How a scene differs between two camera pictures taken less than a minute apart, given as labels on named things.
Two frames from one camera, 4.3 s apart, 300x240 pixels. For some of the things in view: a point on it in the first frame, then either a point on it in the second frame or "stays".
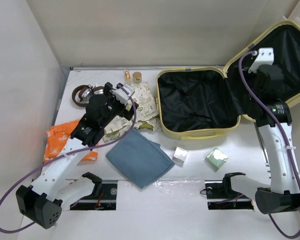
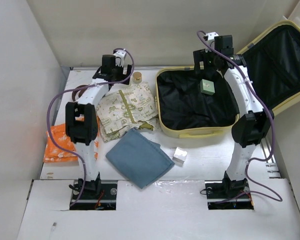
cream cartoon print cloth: [147, 116] stays
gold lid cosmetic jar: [137, 77] stays
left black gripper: [124, 112] → [121, 68]
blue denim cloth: [140, 160] stays
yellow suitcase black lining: [201, 102] stays
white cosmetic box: [180, 156] stays
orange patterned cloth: [56, 138] stays
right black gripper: [252, 74] → [200, 55]
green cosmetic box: [216, 159] → [207, 87]
